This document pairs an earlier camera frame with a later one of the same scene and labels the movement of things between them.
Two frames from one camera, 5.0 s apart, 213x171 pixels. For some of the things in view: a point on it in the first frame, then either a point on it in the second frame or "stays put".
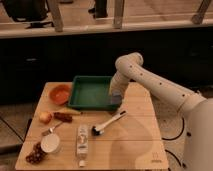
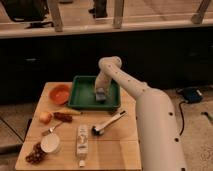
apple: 45,117 stays put
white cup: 50,143 stays put
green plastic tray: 92,93 stays put
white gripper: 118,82 → 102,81
